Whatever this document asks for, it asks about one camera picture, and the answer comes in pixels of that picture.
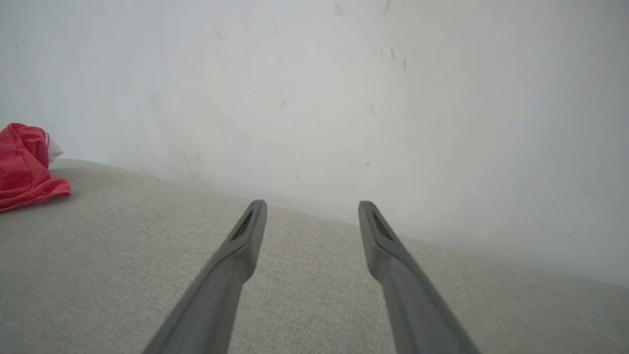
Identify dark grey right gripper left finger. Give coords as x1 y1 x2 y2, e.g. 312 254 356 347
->
143 200 268 354

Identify red and white garment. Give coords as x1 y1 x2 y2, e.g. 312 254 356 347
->
0 122 72 213

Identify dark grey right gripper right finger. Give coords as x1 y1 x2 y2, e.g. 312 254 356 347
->
358 201 480 354

